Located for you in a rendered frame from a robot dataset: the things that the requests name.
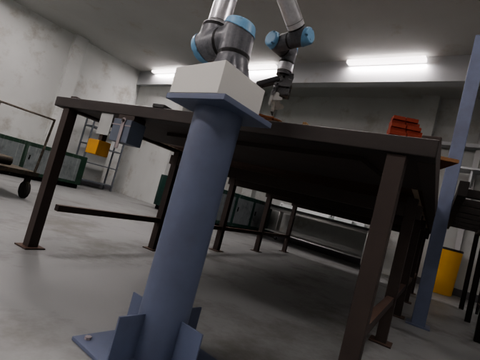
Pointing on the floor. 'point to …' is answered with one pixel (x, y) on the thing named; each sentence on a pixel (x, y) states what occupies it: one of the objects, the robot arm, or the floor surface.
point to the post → (447, 192)
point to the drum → (447, 271)
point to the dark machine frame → (461, 211)
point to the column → (180, 241)
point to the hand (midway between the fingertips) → (269, 111)
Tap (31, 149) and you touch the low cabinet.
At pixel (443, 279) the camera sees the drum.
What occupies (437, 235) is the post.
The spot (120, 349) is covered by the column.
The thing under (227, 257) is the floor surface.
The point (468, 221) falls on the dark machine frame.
